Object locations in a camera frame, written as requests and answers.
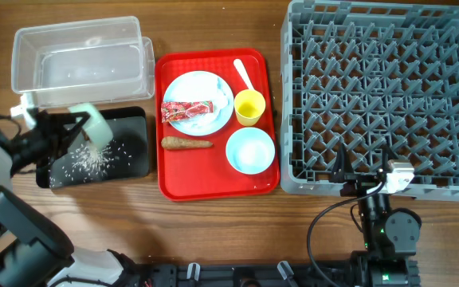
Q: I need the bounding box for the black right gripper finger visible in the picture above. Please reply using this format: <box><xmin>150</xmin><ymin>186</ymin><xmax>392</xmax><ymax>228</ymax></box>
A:
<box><xmin>330</xmin><ymin>143</ymin><xmax>355</xmax><ymax>183</ymax></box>
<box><xmin>379</xmin><ymin>144</ymin><xmax>397</xmax><ymax>175</ymax></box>

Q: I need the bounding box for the mint green bowl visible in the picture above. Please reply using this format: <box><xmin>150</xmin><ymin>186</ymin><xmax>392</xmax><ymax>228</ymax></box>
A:
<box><xmin>69</xmin><ymin>103</ymin><xmax>113</xmax><ymax>151</ymax></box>

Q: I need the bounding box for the brown bread stick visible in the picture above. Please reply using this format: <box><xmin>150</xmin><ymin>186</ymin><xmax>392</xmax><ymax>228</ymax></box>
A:
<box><xmin>161</xmin><ymin>136</ymin><xmax>213</xmax><ymax>150</ymax></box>

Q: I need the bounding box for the red snack wrapper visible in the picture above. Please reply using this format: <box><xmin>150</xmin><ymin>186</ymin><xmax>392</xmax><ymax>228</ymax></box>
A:
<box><xmin>161</xmin><ymin>100</ymin><xmax>214</xmax><ymax>123</ymax></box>

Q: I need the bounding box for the white napkin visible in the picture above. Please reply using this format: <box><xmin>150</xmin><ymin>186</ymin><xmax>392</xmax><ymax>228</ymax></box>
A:
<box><xmin>172</xmin><ymin>73</ymin><xmax>228</xmax><ymax>129</ymax></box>

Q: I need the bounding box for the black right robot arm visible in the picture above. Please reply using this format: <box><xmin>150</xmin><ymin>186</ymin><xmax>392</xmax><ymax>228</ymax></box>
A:
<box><xmin>331</xmin><ymin>144</ymin><xmax>422</xmax><ymax>287</ymax></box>

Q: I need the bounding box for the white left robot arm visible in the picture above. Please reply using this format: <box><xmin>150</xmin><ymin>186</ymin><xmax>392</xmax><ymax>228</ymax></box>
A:
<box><xmin>0</xmin><ymin>109</ymin><xmax>325</xmax><ymax>286</ymax></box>

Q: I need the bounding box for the clear plastic waste bin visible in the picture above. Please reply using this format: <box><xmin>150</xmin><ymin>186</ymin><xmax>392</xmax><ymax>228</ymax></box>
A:
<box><xmin>11</xmin><ymin>16</ymin><xmax>155</xmax><ymax>108</ymax></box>

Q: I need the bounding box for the black waste tray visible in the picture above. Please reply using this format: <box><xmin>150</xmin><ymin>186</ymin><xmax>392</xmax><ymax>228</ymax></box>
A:
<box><xmin>36</xmin><ymin>107</ymin><xmax>150</xmax><ymax>189</ymax></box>

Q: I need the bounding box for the grey plastic dishwasher rack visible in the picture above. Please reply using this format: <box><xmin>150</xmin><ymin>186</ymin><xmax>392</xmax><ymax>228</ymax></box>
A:
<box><xmin>280</xmin><ymin>1</ymin><xmax>459</xmax><ymax>202</ymax></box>

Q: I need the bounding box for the pile of white rice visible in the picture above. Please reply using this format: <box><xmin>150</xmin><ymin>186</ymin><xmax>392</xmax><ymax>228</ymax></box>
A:
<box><xmin>61</xmin><ymin>140</ymin><xmax>134</xmax><ymax>183</ymax></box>

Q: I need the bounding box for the light blue bowl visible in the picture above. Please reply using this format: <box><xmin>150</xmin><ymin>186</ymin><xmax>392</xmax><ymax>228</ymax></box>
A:
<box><xmin>226</xmin><ymin>127</ymin><xmax>276</xmax><ymax>175</ymax></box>

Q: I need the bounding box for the yellow plastic cup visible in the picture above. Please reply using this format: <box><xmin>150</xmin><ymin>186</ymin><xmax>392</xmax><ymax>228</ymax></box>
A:
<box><xmin>234</xmin><ymin>89</ymin><xmax>266</xmax><ymax>127</ymax></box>

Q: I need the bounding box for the red plastic tray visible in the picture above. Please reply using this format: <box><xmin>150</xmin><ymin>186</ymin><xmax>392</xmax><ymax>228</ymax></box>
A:
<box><xmin>155</xmin><ymin>48</ymin><xmax>280</xmax><ymax>202</ymax></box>

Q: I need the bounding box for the white plastic spoon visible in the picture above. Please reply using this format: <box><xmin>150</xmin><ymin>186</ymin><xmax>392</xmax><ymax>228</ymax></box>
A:
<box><xmin>233</xmin><ymin>58</ymin><xmax>254</xmax><ymax>90</ymax></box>

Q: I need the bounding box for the light blue plate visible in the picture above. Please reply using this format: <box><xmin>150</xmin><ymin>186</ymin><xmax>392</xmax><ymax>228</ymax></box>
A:
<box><xmin>163</xmin><ymin>71</ymin><xmax>234</xmax><ymax>136</ymax></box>

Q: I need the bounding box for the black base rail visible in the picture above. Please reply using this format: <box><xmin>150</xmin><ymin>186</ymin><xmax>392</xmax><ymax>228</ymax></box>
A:
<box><xmin>137</xmin><ymin>261</ymin><xmax>420</xmax><ymax>287</ymax></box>

